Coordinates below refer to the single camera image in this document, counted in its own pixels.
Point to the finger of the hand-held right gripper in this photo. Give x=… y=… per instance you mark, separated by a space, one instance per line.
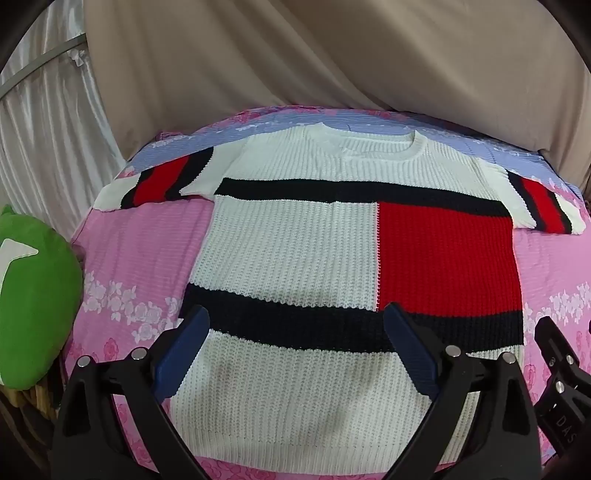
x=556 y=350

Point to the white red black knit sweater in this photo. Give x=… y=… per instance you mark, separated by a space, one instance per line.
x=286 y=249

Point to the pink floral bed sheet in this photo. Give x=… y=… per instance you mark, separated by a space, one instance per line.
x=138 y=240

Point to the white satin curtain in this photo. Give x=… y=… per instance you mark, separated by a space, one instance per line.
x=46 y=147

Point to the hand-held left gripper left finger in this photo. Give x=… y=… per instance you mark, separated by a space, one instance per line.
x=181 y=356

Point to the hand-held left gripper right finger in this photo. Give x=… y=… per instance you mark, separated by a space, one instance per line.
x=411 y=351

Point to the green plush pillow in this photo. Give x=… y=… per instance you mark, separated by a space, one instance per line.
x=41 y=300

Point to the brown wicker furniture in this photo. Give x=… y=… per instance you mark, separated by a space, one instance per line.
x=32 y=392

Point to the beige curtain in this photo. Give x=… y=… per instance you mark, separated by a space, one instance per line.
x=323 y=60

